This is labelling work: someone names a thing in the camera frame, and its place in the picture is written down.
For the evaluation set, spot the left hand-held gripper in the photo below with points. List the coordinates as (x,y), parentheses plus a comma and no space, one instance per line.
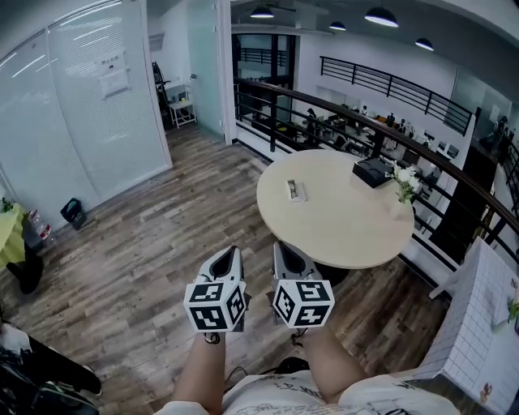
(213,302)

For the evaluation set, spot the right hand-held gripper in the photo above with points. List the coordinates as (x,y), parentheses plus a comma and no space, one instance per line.
(304,304)

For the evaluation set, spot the light grey glasses case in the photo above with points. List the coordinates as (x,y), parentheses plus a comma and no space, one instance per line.
(302,195)

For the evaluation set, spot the person's left forearm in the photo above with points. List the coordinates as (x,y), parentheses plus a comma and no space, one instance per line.
(200,373)

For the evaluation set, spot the person's right forearm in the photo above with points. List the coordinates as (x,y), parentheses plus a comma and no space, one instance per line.
(328,364)

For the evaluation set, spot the black table base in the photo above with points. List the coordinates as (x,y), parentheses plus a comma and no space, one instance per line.
(332,275)

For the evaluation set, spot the white printed shirt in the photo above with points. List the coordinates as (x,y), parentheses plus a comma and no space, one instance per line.
(275,397)

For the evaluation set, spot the black box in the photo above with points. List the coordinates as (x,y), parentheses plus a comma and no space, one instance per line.
(369,172)

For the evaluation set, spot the white flowers in beige vase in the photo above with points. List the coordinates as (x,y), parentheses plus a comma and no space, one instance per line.
(405,182)

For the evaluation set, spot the black waste bin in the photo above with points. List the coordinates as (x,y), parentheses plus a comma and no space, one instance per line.
(75,216)

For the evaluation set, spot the white grid tablecloth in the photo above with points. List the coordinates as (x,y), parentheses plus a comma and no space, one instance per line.
(474,324)

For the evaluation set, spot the black railing with wooden handrail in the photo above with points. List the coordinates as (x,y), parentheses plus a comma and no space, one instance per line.
(273,129)

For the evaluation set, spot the large water bottle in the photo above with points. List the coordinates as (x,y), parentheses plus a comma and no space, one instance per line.
(40,229)

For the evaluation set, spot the small white side table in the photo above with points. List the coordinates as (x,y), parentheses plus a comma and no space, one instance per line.
(181,106)

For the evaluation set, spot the pink flowers in small vase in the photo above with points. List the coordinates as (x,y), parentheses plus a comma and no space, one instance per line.
(515,312)

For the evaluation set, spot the yellow-green tablecloth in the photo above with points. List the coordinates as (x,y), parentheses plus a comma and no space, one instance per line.
(10,239)

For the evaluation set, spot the black office chair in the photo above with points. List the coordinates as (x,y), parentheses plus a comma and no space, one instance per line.
(161,93)

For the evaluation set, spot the green potted plant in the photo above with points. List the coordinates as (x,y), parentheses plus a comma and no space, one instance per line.
(6,205)

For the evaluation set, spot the black upper floor railing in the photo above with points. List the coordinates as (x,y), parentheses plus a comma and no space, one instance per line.
(322,67)

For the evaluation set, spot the white paper notice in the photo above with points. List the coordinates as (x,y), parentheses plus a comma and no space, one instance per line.
(114,83)

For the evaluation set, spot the black pendant lamp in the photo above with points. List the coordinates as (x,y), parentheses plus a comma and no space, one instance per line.
(381,17)
(261,12)
(337,26)
(424,44)

